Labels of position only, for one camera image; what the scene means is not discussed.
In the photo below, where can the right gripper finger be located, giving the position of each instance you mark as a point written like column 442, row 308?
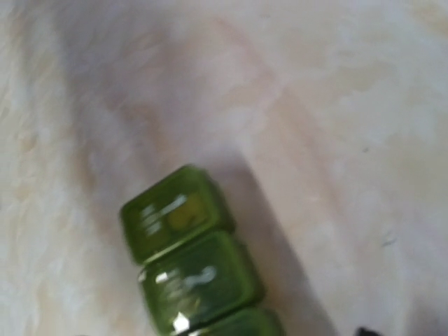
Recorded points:
column 363, row 331

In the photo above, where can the green weekly pill organizer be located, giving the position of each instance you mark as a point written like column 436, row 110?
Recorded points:
column 196, row 277

